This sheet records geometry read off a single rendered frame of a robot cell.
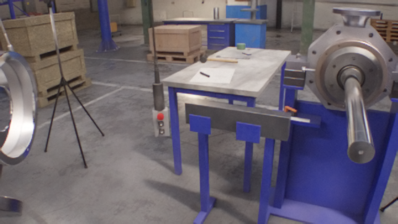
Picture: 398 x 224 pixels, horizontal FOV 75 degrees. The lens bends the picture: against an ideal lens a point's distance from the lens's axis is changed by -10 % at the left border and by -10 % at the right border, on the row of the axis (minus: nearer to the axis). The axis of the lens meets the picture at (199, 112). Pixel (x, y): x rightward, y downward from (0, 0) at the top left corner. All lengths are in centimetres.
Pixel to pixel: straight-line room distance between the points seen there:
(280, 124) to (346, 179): 79
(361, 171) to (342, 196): 25
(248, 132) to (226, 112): 17
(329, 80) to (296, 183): 93
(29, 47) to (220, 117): 356
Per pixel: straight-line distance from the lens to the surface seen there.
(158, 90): 117
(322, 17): 1325
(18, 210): 91
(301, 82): 173
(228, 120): 163
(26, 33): 467
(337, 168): 211
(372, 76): 157
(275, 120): 155
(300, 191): 225
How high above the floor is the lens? 148
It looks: 23 degrees down
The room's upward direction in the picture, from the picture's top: 2 degrees counter-clockwise
